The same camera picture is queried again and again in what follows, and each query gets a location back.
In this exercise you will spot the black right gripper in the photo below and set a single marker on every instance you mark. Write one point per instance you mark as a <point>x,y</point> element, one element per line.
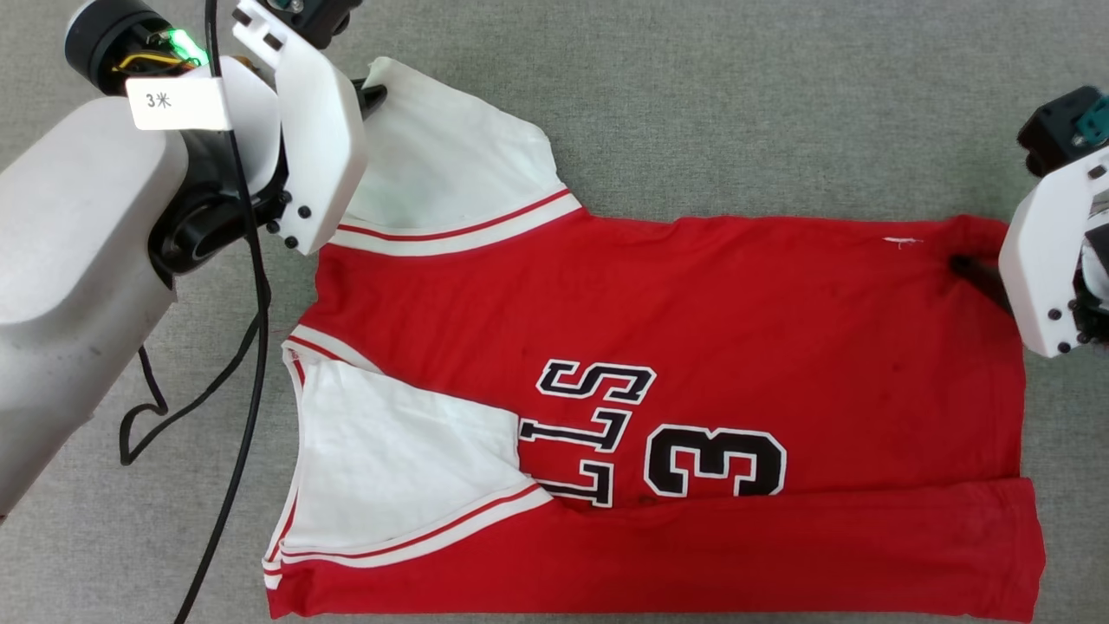
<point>1093,277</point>

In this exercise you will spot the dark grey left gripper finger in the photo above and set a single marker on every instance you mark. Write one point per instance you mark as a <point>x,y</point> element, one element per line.
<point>371,97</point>

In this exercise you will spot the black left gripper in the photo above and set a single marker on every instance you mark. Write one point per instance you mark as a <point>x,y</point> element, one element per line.
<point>108,43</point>

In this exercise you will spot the red and white basketball jersey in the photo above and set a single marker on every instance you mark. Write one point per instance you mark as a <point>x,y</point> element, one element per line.
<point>736,321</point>

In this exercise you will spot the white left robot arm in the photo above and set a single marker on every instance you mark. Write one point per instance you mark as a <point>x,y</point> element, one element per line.
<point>78,260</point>

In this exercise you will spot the white paper label tag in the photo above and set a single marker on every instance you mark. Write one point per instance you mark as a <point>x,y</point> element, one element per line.
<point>173,102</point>

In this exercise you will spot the grey fabric work surface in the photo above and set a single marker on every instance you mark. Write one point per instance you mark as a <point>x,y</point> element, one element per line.
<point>780,87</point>

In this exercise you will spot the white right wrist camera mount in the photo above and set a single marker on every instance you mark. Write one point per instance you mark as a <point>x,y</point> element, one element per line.
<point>1035,260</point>

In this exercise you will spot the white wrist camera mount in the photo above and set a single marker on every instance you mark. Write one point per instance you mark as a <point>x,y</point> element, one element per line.
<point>316,130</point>
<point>1035,260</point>

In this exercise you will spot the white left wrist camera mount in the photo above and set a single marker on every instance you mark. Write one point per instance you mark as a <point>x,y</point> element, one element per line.
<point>316,130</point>

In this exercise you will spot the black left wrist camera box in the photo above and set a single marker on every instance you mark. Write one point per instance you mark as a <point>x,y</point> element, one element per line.
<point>316,17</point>

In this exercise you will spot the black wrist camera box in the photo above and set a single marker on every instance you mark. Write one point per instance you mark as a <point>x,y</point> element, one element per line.
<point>1053,130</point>
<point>316,17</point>

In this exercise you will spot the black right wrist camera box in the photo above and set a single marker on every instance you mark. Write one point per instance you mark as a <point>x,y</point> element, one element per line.
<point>1053,130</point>

